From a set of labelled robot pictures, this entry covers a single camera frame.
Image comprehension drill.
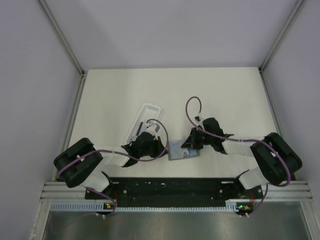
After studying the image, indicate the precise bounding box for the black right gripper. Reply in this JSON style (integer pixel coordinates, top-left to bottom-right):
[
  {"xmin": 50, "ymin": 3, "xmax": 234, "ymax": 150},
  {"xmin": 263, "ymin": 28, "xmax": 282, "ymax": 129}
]
[{"xmin": 181, "ymin": 127, "xmax": 214, "ymax": 150}]

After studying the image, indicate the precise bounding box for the credit card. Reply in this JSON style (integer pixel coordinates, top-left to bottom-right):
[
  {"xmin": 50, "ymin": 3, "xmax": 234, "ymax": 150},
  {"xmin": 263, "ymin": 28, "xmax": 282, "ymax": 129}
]
[{"xmin": 135, "ymin": 121, "xmax": 149, "ymax": 136}]

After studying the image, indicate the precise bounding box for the grey card holder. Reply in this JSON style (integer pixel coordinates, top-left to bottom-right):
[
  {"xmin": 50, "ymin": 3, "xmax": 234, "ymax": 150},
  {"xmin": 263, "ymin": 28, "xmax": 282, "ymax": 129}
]
[{"xmin": 168, "ymin": 140, "xmax": 200, "ymax": 161}]

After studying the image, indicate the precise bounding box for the white plastic basket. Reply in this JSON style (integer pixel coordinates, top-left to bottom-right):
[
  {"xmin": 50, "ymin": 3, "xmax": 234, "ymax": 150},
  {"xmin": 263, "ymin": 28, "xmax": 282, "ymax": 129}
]
[{"xmin": 124, "ymin": 103, "xmax": 162, "ymax": 144}]

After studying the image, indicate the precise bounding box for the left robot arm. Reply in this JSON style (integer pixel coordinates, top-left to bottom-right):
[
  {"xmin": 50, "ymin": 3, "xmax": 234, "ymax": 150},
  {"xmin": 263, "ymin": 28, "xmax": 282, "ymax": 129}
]
[{"xmin": 53, "ymin": 131, "xmax": 168, "ymax": 199}]

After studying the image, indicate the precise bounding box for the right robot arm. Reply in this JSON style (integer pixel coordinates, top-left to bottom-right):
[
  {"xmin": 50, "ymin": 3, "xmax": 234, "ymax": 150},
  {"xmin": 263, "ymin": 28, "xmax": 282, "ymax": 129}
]
[{"xmin": 181, "ymin": 117, "xmax": 303, "ymax": 198}]

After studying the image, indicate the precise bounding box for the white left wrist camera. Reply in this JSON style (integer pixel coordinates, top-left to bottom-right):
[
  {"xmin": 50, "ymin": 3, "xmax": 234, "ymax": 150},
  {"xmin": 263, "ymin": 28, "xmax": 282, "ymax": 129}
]
[{"xmin": 146, "ymin": 122, "xmax": 160, "ymax": 136}]

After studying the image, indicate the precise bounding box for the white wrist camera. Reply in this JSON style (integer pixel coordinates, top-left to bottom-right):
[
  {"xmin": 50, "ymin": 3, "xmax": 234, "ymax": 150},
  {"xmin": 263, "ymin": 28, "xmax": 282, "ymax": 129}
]
[
  {"xmin": 146, "ymin": 122, "xmax": 160, "ymax": 136},
  {"xmin": 194, "ymin": 112, "xmax": 204, "ymax": 124}
]

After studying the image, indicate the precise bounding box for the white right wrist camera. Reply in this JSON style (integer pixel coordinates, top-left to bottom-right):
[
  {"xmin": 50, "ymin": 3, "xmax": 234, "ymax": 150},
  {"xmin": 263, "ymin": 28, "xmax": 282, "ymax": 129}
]
[{"xmin": 194, "ymin": 112, "xmax": 204, "ymax": 124}]

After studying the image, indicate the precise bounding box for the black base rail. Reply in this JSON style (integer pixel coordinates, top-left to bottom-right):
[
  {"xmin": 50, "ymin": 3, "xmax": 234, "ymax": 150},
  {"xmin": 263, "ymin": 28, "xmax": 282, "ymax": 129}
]
[{"xmin": 84, "ymin": 176, "xmax": 266, "ymax": 208}]

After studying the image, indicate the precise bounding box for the white slotted cable duct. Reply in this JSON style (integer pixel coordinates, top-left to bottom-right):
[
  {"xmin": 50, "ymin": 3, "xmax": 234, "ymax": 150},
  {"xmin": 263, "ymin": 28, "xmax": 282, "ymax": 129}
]
[{"xmin": 50, "ymin": 201, "xmax": 244, "ymax": 213}]

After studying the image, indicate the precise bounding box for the left aluminium frame post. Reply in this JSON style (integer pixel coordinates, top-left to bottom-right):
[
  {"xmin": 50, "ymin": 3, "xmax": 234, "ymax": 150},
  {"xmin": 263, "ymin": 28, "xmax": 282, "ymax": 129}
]
[{"xmin": 36, "ymin": 0, "xmax": 85, "ymax": 77}]

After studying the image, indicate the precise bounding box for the aluminium frame post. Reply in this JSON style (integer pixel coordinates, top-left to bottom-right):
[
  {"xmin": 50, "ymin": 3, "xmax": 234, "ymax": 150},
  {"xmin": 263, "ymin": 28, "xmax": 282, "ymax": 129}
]
[
  {"xmin": 36, "ymin": 0, "xmax": 85, "ymax": 77},
  {"xmin": 258, "ymin": 0, "xmax": 307, "ymax": 74}
]

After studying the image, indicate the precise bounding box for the right aluminium frame post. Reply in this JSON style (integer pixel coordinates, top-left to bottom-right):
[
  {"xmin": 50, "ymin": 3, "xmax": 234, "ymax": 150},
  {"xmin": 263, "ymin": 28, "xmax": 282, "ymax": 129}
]
[{"xmin": 258, "ymin": 0, "xmax": 307, "ymax": 74}]

